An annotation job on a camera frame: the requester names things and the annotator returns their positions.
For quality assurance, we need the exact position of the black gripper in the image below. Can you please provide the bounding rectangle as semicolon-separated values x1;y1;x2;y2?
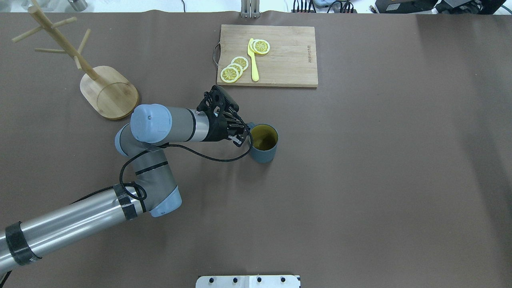
206;111;246;147

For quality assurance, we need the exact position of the blue-grey mug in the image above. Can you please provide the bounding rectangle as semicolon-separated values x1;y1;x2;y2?
248;122;279;164

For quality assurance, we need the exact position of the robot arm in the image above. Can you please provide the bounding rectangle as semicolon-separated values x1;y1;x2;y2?
1;100;247;274

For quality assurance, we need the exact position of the wooden cup rack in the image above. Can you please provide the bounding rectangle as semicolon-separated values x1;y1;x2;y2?
12;0;140;120

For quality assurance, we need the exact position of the small metal cup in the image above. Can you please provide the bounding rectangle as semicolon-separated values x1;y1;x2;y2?
68;0;88;12

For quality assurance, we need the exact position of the lemon slice top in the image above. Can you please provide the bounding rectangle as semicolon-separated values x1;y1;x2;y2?
220;67;240;83

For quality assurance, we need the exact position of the yellow plastic knife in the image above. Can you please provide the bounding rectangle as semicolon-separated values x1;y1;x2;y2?
247;38;260;82

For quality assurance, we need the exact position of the lemon slice middle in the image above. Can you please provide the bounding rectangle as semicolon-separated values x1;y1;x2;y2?
227;63;244;77

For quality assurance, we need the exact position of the lemon slice under pair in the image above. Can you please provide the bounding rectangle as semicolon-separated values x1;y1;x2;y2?
248;38;257;54

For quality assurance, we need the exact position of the bamboo cutting board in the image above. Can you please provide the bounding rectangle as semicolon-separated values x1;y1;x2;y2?
216;24;318;88

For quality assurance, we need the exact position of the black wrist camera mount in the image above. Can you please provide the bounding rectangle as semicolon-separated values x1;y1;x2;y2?
196;84;240;117

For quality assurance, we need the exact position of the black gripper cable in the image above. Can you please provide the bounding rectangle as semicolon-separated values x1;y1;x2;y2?
119;108;254;202

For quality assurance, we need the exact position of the aluminium frame post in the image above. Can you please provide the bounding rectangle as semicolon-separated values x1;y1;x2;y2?
241;0;261;19

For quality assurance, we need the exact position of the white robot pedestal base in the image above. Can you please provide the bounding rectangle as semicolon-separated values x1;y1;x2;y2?
195;275;301;288

